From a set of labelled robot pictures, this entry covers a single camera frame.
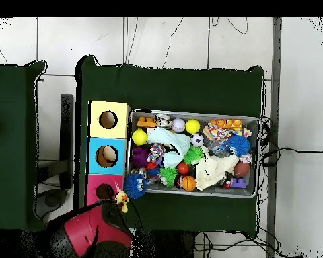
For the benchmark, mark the mint green cloth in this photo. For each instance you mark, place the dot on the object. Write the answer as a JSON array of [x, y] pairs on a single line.
[[169, 139]]

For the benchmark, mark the purple spiky monster toy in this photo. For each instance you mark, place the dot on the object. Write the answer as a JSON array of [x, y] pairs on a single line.
[[139, 157]]

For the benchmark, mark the orange basketball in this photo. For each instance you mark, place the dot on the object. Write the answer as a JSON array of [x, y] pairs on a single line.
[[188, 183]]

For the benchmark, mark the plain yellow ball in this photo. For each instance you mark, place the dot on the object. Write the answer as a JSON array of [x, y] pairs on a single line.
[[192, 126]]

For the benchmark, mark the grey floor rail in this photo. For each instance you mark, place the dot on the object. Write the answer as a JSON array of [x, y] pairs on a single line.
[[276, 80]]

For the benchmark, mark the yellow plush duck toy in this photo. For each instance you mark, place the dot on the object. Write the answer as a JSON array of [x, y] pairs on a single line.
[[122, 200]]

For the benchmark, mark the red rubber ball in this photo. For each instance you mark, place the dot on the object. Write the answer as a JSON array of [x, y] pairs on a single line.
[[183, 168]]

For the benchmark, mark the orange four-stud building block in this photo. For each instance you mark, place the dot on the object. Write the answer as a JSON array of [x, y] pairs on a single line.
[[227, 123]]

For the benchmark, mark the blue spiky monster toy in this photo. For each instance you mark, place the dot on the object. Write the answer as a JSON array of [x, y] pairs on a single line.
[[133, 185]]

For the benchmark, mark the brown football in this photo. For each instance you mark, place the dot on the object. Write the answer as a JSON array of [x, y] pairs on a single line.
[[241, 169]]

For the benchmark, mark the blue spiky ball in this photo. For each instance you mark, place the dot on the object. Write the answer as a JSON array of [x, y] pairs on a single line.
[[239, 145]]

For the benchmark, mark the black and white soccer ball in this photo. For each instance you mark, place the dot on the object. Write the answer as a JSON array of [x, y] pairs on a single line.
[[197, 139]]

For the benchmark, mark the wooden box with three holes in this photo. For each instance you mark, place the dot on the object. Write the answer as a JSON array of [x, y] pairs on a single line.
[[107, 158]]

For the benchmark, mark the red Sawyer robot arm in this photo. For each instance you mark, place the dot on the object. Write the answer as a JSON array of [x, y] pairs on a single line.
[[88, 231]]

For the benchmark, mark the black stand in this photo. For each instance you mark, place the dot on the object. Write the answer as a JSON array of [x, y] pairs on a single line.
[[66, 134]]

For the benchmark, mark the white baseball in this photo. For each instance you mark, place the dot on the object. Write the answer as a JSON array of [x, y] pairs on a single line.
[[178, 125]]

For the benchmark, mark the dark green tablecloth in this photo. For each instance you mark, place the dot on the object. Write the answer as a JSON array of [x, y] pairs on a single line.
[[172, 88]]

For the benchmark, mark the grey stand foot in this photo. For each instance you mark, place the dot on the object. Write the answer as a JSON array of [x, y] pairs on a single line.
[[52, 200]]

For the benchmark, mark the side table with green cloth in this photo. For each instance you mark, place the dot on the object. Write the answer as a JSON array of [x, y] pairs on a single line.
[[10, 147]]

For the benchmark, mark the clear mesh bin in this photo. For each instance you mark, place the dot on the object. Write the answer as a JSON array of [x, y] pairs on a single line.
[[183, 115]]

